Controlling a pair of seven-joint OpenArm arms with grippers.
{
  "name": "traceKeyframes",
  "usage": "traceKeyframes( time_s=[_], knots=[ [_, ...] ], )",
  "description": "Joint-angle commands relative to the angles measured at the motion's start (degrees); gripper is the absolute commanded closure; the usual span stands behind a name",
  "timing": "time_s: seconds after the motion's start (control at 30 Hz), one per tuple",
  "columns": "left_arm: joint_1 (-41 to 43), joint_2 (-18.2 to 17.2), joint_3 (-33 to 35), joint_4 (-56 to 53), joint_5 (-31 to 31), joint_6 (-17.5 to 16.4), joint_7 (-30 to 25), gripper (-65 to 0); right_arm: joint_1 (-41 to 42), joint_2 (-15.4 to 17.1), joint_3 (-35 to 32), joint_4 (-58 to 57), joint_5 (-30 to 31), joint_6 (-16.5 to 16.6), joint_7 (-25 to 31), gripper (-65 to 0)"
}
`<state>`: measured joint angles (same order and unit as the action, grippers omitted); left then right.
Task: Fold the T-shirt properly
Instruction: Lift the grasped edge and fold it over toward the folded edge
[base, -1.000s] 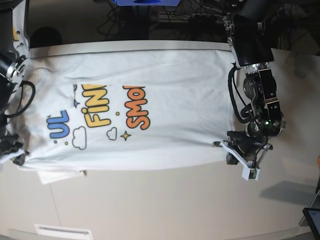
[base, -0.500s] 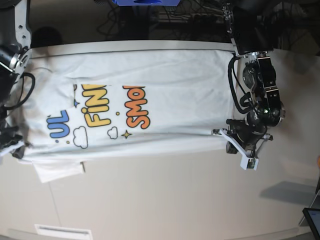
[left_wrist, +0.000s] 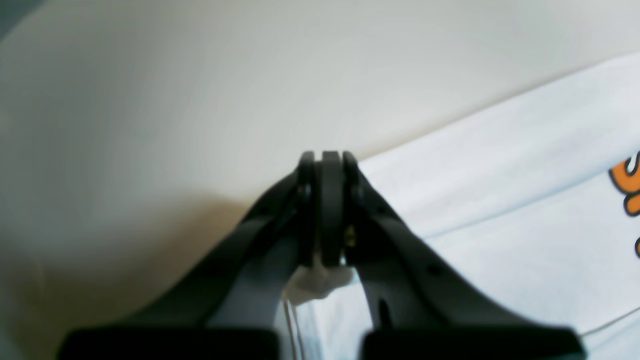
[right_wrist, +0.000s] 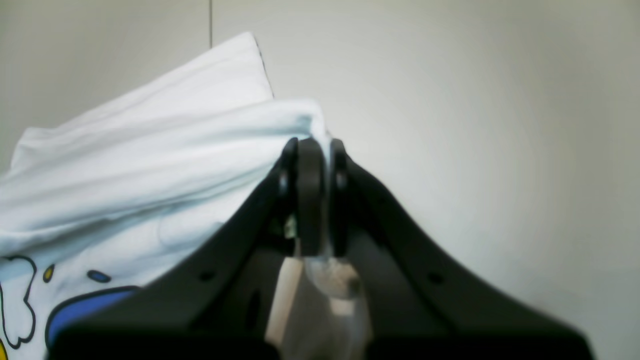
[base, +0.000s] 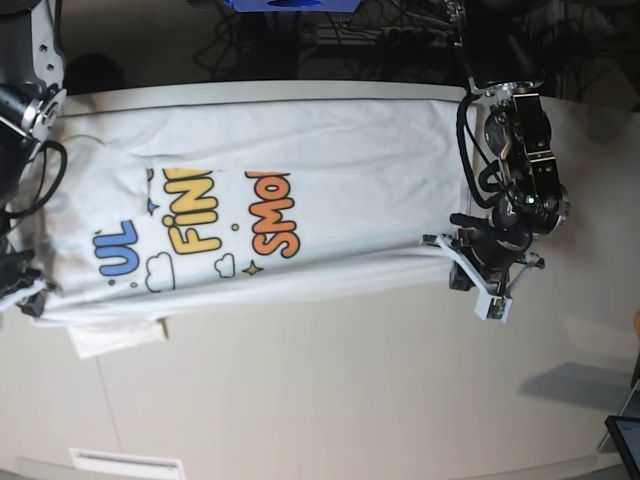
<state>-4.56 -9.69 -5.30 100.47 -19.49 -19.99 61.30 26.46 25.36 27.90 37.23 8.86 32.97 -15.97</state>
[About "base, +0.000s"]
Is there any black tablet device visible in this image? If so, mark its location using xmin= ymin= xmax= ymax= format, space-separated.
xmin=605 ymin=416 xmax=640 ymax=480

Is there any white printed T-shirt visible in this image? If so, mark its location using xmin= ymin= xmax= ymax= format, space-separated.
xmin=24 ymin=100 xmax=468 ymax=357

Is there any white paper label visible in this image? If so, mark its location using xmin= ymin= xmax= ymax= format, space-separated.
xmin=69 ymin=448 xmax=186 ymax=480

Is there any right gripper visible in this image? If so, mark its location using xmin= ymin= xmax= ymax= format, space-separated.
xmin=1 ymin=250 xmax=46 ymax=318

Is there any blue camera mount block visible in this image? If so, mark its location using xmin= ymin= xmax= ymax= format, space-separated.
xmin=225 ymin=0 xmax=361 ymax=13

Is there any black power strip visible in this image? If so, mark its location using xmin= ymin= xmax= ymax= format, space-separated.
xmin=314 ymin=25 xmax=449 ymax=49

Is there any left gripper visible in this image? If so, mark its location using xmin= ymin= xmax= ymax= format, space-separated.
xmin=449 ymin=219 xmax=533 ymax=291

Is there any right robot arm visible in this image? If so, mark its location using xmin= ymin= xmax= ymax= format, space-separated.
xmin=1 ymin=1 xmax=68 ymax=318

